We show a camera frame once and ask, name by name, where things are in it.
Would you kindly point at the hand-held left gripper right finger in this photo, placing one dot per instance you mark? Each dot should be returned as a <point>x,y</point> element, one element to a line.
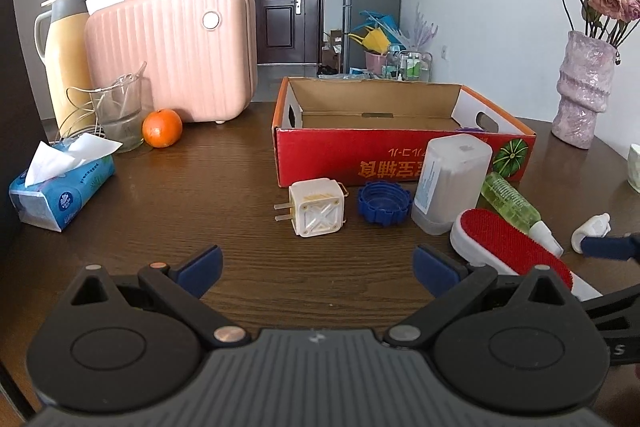
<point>435,271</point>

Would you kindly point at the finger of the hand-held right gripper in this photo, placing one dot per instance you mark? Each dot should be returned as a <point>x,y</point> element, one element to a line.
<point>610,247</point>
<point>617,302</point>

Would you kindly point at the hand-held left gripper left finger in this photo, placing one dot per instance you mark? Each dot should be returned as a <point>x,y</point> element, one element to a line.
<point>200,269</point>

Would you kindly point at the white spray bottle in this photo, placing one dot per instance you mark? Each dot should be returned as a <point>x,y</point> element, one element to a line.
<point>592,229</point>

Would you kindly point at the red and white lint brush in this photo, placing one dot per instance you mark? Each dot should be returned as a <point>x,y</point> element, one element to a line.
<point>505,242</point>

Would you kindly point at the blue ridged cap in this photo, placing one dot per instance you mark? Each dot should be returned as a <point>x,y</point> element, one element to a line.
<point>382,204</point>

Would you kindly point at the green transparent bottle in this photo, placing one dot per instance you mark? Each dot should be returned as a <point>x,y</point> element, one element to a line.
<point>510,202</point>

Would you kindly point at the white plug adapter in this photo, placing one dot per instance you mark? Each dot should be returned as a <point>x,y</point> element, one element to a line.
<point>317,209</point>

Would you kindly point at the purple ridged cap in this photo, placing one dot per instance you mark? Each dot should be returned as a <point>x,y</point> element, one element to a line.
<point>467,129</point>

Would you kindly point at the red cardboard box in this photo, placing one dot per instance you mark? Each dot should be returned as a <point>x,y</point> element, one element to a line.
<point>325,157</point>

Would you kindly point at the white cup with straw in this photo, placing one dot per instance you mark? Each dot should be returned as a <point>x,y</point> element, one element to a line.
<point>634,167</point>

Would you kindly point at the translucent cotton swab box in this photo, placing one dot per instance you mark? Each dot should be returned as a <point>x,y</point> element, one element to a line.
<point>455,177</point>

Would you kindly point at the orange fruit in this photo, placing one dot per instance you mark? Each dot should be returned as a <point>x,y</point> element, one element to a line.
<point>162,128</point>

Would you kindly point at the blue tissue pack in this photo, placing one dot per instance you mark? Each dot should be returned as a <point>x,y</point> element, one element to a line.
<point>65,192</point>

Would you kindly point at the pink textured vase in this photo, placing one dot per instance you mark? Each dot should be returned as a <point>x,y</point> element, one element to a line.
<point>585,92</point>

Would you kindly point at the glass measuring cup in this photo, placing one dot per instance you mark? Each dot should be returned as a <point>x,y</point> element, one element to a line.
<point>122,117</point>

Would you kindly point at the pink suitcase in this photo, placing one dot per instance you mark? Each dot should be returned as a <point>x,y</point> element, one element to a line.
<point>185,57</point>

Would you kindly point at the pink bucket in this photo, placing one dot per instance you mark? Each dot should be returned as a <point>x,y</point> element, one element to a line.
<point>375,62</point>

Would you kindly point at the yellow thermos jug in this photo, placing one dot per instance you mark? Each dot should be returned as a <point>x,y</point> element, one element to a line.
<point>65,67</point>

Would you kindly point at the blue and yellow plastic items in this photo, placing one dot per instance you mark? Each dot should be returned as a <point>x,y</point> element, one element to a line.
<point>375,34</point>

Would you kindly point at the dark brown entrance door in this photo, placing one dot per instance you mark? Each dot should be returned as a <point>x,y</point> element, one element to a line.
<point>285,7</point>

